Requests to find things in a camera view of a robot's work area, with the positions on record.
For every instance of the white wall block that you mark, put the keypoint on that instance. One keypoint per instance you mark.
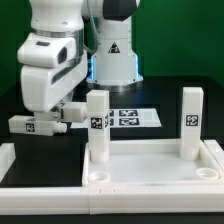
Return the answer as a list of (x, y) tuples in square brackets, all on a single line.
[(216, 151), (7, 157)]

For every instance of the white obstacle wall bar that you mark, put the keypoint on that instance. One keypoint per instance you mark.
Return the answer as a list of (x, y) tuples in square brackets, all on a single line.
[(106, 200)]

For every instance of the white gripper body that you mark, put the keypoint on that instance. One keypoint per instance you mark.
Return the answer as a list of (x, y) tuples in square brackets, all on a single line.
[(43, 88)]

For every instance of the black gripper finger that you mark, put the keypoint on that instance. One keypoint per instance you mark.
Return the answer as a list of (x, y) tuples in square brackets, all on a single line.
[(55, 114)]

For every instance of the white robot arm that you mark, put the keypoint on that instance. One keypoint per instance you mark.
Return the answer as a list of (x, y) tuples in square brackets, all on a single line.
[(74, 41)]

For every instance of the white left wall block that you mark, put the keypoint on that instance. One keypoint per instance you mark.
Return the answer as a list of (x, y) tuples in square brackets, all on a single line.
[(7, 157)]

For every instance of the white marker sheet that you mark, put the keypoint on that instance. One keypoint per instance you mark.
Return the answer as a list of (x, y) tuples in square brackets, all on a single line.
[(131, 118)]

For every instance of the white desk top tray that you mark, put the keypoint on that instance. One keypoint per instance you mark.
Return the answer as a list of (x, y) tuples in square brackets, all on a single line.
[(154, 162)]

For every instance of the white right wall block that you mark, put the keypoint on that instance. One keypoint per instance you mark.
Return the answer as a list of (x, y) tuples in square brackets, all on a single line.
[(216, 151)]

